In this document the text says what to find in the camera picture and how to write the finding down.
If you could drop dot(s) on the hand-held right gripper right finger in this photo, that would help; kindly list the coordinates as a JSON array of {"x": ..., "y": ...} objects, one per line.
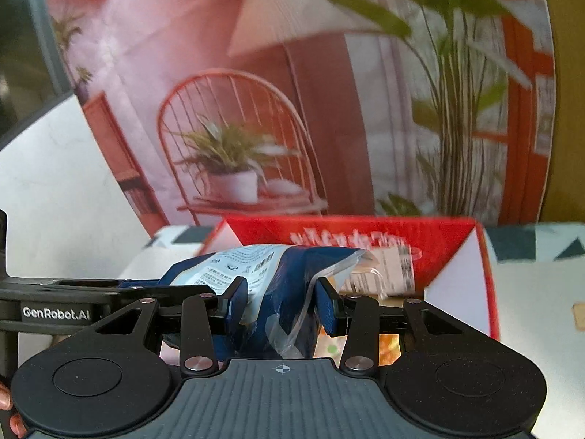
[{"x": 327, "y": 306}]

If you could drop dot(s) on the orange snack packet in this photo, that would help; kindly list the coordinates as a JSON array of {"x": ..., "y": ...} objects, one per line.
[{"x": 388, "y": 347}]

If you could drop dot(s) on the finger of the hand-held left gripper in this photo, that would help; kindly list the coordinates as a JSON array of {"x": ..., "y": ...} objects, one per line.
[{"x": 183, "y": 289}]

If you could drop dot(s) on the wall poster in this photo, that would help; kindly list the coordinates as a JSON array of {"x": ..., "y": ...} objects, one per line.
[{"x": 274, "y": 100}]

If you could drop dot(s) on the blue snack packet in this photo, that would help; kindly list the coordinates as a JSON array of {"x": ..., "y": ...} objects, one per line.
[{"x": 292, "y": 283}]

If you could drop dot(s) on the brown board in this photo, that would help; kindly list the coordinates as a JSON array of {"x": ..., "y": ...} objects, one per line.
[{"x": 569, "y": 100}]

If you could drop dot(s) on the red strawberry print box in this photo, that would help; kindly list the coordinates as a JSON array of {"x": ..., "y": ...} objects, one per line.
[{"x": 450, "y": 242}]

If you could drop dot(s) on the person's left hand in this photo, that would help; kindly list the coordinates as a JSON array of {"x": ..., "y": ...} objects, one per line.
[{"x": 8, "y": 398}]

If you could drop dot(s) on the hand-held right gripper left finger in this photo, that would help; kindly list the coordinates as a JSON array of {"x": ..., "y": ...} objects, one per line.
[{"x": 240, "y": 302}]

